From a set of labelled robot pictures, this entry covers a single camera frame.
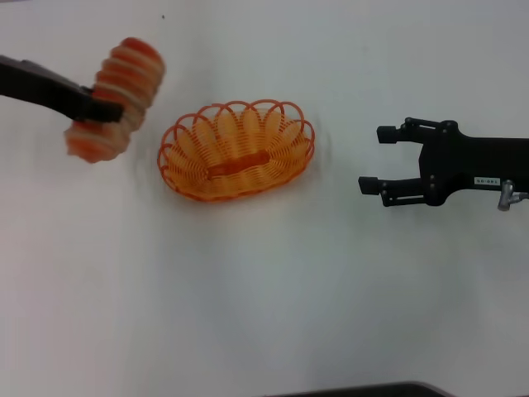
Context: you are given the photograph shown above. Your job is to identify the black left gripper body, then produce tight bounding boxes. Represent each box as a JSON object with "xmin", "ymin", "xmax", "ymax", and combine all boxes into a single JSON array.
[{"xmin": 0, "ymin": 54, "xmax": 86, "ymax": 122}]

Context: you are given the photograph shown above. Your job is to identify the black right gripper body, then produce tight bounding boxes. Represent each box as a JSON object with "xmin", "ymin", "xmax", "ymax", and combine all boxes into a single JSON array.
[{"xmin": 417, "ymin": 122, "xmax": 529, "ymax": 207}]

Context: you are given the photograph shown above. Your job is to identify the orange striped bread loaf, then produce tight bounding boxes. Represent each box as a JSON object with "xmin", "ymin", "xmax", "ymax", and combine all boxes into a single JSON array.
[{"xmin": 63, "ymin": 36, "xmax": 167, "ymax": 165}]

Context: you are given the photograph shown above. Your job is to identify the orange woven plastic basket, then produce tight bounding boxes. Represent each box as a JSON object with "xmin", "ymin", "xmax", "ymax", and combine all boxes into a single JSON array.
[{"xmin": 157, "ymin": 98, "xmax": 317, "ymax": 204}]

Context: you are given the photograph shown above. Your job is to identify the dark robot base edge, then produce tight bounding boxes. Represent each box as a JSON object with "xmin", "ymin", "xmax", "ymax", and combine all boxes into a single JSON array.
[{"xmin": 264, "ymin": 380, "xmax": 450, "ymax": 397}]

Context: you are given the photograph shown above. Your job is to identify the silver cable connector plug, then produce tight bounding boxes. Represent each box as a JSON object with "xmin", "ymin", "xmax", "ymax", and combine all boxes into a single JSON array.
[{"xmin": 496, "ymin": 180, "xmax": 520, "ymax": 213}]

